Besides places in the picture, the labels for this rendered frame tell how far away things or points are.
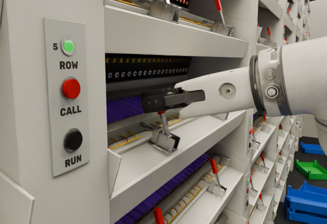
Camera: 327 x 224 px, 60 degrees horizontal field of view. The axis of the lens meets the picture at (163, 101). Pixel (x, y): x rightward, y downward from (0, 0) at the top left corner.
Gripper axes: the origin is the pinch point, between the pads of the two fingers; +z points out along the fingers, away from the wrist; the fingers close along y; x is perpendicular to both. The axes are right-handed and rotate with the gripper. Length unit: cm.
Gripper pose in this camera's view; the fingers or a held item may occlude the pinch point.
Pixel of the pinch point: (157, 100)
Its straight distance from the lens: 43.3
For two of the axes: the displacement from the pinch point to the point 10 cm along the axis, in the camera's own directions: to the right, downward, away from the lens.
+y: 4.9, -1.2, 8.7
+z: -8.6, 1.3, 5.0
